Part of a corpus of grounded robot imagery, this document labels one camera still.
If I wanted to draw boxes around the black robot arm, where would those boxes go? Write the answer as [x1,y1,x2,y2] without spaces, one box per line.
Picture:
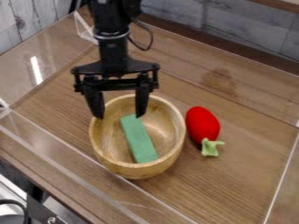
[71,0,160,119]

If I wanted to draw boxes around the clear acrylic corner bracket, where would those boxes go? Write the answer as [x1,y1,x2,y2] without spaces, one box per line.
[74,11,99,45]

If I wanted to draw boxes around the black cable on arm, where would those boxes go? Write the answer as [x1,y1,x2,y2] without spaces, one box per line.
[127,17,155,52]

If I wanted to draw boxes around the red plush strawberry toy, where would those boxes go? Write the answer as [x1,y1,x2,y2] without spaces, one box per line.
[186,106,224,157]

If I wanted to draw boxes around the clear acrylic enclosure wall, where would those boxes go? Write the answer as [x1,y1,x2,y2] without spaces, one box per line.
[0,17,299,224]

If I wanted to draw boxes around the black metal table mount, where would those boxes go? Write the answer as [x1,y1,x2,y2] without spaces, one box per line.
[0,183,66,224]

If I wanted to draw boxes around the green rectangular stick block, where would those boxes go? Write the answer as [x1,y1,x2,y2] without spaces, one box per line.
[120,114,159,164]

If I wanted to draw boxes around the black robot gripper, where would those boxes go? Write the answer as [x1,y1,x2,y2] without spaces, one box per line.
[71,38,160,119]

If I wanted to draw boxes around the light wooden bowl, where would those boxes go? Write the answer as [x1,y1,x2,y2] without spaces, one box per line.
[88,94,186,179]

